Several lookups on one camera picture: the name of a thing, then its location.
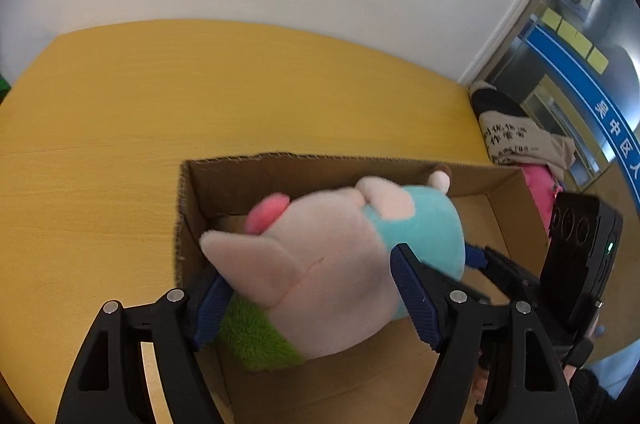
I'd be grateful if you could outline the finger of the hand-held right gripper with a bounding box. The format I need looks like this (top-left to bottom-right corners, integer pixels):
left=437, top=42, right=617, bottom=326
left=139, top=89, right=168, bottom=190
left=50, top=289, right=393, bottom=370
left=464, top=243, right=542, bottom=305

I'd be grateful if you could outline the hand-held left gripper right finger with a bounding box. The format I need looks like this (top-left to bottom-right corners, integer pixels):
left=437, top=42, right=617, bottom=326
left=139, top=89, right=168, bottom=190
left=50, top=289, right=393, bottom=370
left=390, top=243, right=581, bottom=424

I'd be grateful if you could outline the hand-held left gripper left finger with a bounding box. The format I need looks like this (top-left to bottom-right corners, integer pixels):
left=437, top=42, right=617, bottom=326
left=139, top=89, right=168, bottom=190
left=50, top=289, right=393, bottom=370
left=55, top=277, right=236, bottom=424

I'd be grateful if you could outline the pink pig plush toy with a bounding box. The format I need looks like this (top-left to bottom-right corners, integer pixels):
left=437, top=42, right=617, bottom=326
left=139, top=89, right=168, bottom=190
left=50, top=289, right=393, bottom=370
left=200, top=171, right=467, bottom=372

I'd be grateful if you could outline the cardboard box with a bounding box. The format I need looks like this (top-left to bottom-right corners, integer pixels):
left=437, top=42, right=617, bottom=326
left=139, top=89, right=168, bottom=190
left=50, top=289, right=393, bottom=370
left=173, top=153, right=551, bottom=424

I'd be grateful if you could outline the person's right forearm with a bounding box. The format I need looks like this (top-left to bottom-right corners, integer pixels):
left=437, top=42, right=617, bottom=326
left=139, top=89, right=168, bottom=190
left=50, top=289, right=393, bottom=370
left=570, top=366, right=632, bottom=424

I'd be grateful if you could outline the hot pink plush toy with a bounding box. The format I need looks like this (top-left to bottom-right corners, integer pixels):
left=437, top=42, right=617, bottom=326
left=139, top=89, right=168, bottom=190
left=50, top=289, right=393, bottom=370
left=522, top=164, right=564, bottom=240

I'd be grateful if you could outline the beige printed cloth bag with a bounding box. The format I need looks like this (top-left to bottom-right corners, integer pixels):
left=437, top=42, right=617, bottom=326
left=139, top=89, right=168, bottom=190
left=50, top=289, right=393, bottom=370
left=477, top=107, right=577, bottom=171

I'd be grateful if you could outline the glass door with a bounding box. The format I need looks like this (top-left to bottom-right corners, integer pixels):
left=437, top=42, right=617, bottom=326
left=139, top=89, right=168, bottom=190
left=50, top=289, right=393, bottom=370
left=482, top=0, right=640, bottom=192

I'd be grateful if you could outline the black cloth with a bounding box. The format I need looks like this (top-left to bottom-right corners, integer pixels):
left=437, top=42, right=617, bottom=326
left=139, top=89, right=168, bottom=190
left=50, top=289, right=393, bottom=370
left=470, top=85, right=523, bottom=125

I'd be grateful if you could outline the blue banner strip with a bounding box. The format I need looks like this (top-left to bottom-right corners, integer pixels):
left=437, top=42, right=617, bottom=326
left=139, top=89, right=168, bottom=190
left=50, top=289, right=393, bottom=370
left=524, top=22, right=640, bottom=186

